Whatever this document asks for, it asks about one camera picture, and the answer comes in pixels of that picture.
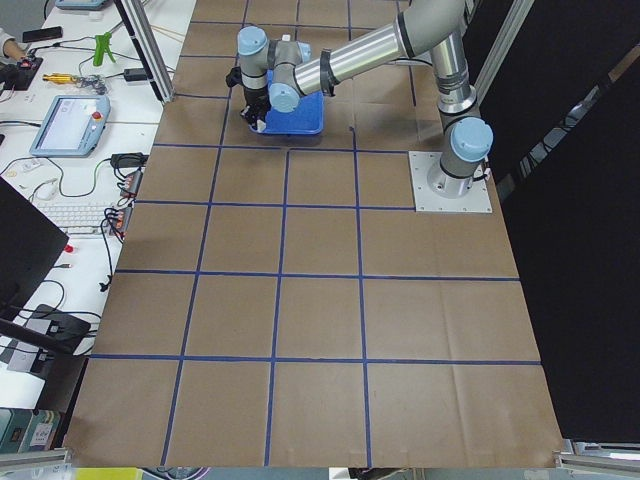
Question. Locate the white keyboard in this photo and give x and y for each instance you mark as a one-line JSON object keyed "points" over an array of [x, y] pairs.
{"points": [[77, 219]]}

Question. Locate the yellow tool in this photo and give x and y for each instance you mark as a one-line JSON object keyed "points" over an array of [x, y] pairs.
{"points": [[59, 78]]}

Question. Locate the black smartphone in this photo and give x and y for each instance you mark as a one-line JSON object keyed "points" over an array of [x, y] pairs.
{"points": [[42, 34]]}

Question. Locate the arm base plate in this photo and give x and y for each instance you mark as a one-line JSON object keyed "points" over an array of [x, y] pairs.
{"points": [[436, 192]]}

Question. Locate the blue plastic tray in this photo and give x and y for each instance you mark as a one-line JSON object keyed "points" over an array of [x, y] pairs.
{"points": [[306, 120]]}

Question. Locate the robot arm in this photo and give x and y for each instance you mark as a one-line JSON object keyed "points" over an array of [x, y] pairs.
{"points": [[277, 74]]}

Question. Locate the aluminium frame post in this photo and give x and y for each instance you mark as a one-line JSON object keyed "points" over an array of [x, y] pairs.
{"points": [[137, 24]]}

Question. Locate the green clamp tool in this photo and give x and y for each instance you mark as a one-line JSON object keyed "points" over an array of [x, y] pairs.
{"points": [[102, 49]]}

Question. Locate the black power adapter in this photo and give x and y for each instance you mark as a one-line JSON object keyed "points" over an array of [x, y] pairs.
{"points": [[135, 74]]}

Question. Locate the black monitor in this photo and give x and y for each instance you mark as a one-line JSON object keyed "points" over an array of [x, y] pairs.
{"points": [[30, 246]]}

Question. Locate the teach pendant tablet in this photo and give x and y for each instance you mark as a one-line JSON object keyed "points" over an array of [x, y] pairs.
{"points": [[72, 126]]}

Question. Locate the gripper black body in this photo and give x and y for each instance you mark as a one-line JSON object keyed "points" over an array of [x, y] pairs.
{"points": [[254, 97]]}

